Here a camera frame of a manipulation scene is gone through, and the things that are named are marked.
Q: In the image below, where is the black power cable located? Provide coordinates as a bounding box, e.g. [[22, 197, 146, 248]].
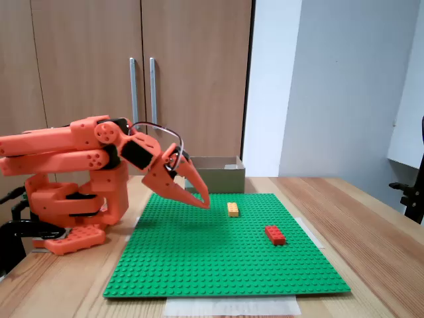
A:
[[0, 186, 28, 205]]

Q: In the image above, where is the red lego block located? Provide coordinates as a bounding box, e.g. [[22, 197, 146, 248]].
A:
[[264, 225, 288, 247]]

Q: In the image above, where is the black table clamp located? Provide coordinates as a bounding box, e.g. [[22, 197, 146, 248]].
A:
[[0, 198, 68, 278]]

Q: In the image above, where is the wide masking tape strip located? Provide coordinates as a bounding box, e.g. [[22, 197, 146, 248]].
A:
[[164, 295, 303, 317]]

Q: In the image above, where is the white furniture panel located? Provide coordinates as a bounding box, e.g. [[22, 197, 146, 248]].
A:
[[386, 0, 424, 171]]

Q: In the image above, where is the small masking tape strip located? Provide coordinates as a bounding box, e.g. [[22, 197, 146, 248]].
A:
[[125, 217, 142, 243]]

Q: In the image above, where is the silver cabinet door handle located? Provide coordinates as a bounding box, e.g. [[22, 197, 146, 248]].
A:
[[148, 57, 159, 125], [129, 57, 140, 125]]

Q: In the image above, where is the black camera stand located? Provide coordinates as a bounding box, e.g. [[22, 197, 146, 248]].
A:
[[388, 115, 424, 227]]

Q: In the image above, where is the black servo cable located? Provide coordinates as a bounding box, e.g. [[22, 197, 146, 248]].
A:
[[127, 121, 185, 173]]

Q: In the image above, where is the green lego baseplate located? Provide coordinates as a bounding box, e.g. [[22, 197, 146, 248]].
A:
[[102, 193, 352, 299]]

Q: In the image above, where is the open cardboard box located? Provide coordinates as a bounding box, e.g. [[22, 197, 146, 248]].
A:
[[184, 155, 246, 195]]

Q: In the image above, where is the wooden cabinet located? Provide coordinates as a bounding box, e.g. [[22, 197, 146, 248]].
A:
[[0, 0, 256, 199]]

